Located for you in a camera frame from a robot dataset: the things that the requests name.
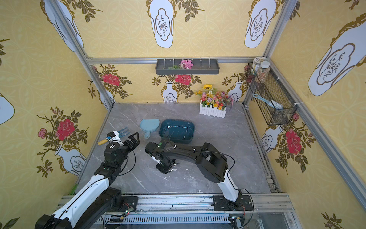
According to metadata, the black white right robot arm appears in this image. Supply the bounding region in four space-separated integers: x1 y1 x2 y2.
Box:
145 140 245 211

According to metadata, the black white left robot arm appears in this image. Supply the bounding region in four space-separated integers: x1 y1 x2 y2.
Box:
35 133 140 229

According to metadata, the teal plastic storage box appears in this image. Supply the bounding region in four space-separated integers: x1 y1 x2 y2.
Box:
159 119 195 144

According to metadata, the white fence flower box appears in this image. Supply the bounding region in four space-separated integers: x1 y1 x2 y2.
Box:
195 84 234 118

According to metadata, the light blue dustpan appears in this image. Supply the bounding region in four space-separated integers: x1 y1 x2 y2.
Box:
140 119 160 139

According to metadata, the pink flower on shelf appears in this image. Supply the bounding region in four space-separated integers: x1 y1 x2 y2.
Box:
179 59 194 69

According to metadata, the light blue brush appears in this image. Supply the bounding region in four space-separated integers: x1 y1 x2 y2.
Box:
252 94 283 110

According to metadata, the spice jar white lid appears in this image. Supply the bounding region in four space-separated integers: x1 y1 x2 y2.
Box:
255 61 270 83

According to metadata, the glass jar white lid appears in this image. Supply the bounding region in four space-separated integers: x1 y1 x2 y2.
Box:
252 57 268 73

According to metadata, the blue rake yellow handle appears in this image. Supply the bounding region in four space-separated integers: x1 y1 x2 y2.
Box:
98 127 130 146

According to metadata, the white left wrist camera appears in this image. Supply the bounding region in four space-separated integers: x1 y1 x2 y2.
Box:
107 130 122 142

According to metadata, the dark wall shelf tray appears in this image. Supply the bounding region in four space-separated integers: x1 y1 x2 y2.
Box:
155 58 220 75

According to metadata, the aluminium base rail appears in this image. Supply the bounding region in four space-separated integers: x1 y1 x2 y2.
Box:
55 193 302 229

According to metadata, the black wire mesh basket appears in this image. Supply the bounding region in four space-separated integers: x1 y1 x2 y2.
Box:
246 63 297 126

